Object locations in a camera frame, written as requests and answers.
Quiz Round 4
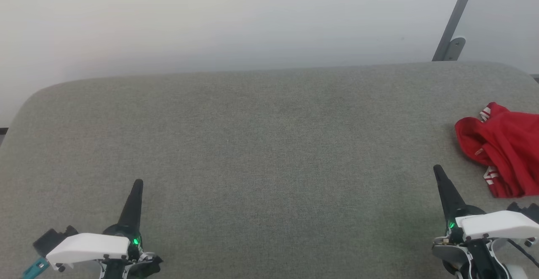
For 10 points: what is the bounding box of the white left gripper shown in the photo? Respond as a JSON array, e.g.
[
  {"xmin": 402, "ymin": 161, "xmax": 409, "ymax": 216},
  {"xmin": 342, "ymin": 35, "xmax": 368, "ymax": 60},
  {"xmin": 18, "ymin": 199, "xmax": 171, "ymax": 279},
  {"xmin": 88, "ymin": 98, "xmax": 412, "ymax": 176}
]
[{"xmin": 45, "ymin": 179, "xmax": 164, "ymax": 279}]

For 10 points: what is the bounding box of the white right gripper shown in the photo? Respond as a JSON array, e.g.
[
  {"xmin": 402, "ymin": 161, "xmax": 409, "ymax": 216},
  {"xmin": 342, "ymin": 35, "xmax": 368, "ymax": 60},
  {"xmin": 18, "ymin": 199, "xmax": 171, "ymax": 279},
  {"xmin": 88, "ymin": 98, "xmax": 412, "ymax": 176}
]
[{"xmin": 432, "ymin": 164, "xmax": 539, "ymax": 279}]

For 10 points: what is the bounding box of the red white jersey garment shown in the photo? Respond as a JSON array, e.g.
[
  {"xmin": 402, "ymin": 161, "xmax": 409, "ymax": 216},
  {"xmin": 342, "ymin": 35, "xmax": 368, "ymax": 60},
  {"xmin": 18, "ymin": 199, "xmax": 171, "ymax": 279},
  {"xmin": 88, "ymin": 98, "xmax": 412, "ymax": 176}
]
[{"xmin": 455, "ymin": 102, "xmax": 539, "ymax": 199}]

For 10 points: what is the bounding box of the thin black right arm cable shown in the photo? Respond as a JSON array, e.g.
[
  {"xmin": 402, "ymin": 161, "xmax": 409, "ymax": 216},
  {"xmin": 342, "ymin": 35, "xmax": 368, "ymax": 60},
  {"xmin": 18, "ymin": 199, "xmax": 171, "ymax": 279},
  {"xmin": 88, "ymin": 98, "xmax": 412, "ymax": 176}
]
[{"xmin": 505, "ymin": 238, "xmax": 538, "ymax": 259}]

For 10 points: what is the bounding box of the left camera cable teal connector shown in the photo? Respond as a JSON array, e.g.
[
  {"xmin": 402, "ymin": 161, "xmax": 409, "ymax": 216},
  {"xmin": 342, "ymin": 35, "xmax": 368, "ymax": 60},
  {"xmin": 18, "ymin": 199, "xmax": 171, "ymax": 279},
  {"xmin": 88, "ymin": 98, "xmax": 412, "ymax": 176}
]
[{"xmin": 21, "ymin": 257, "xmax": 50, "ymax": 279}]

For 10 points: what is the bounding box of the grey metal post with bracket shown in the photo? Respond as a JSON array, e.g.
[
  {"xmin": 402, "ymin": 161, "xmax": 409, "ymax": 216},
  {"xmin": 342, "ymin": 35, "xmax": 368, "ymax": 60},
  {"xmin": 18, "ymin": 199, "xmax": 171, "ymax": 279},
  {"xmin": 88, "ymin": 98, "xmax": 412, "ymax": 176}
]
[{"xmin": 432, "ymin": 0, "xmax": 481, "ymax": 62}]

